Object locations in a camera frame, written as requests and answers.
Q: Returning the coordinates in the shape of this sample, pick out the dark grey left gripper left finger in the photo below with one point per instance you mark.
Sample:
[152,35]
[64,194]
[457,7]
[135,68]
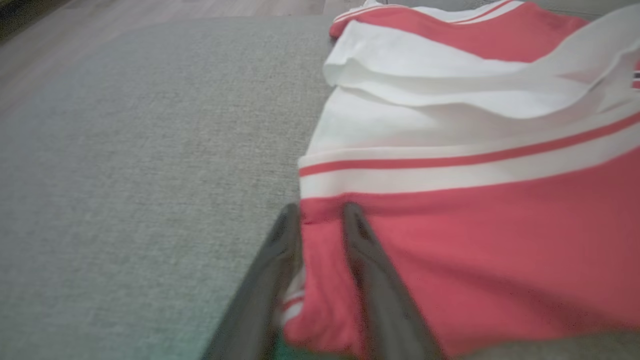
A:
[260,300]

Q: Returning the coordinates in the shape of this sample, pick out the large grey sofa seat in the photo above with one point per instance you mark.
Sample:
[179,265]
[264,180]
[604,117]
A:
[125,200]

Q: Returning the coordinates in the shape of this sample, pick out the red white basketball jersey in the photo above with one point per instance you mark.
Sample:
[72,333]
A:
[500,250]

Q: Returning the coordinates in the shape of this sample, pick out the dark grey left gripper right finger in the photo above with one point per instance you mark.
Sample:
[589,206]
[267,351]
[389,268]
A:
[380,300]

